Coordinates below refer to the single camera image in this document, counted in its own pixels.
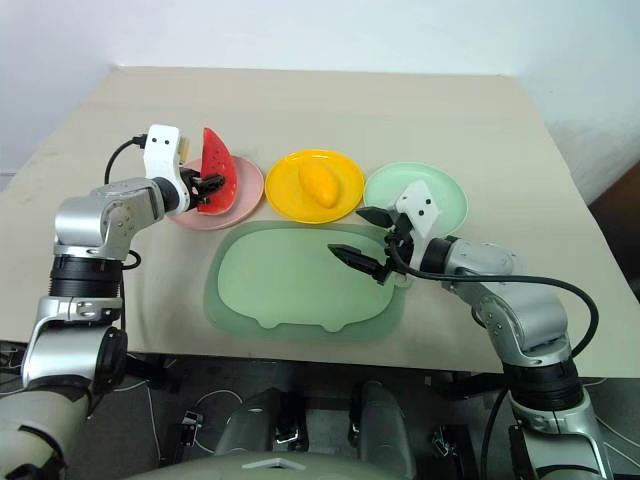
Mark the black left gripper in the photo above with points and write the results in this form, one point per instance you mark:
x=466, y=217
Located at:
x=190, y=189

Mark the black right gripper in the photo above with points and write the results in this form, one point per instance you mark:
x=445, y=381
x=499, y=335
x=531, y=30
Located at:
x=398, y=250

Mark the red watermelon slice toy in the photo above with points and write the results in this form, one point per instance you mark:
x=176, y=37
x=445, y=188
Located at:
x=218, y=172

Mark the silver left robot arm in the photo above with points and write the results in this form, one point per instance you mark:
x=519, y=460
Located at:
x=107, y=215

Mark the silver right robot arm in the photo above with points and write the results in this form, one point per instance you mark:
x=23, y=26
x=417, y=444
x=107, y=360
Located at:
x=520, y=310

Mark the pink plate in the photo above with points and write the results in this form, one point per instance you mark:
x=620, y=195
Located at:
x=245, y=192

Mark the yellow plate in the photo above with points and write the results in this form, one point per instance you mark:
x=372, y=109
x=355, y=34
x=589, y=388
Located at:
x=300, y=200

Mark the light green plate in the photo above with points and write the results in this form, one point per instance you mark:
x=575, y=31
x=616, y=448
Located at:
x=445, y=187

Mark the yellow mango toy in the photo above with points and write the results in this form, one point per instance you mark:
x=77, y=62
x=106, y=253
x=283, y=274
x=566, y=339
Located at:
x=320, y=186

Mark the green translucent tray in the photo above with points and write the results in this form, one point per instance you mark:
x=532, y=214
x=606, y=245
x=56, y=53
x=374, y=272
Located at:
x=300, y=280

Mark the grey rounded robot leg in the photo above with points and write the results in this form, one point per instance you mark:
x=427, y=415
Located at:
x=385, y=425
x=250, y=425

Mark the grey robot torso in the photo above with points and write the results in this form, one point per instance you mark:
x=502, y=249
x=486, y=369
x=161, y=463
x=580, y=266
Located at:
x=280, y=466

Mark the dark brown furniture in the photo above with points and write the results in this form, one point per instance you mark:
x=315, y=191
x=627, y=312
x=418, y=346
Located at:
x=620, y=225

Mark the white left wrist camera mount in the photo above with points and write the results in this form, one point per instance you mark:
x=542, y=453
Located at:
x=161, y=150

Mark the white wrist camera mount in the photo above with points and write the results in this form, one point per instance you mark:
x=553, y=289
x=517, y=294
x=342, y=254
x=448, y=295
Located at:
x=419, y=206
x=161, y=150

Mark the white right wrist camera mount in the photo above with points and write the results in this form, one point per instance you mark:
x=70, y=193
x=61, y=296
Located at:
x=419, y=206

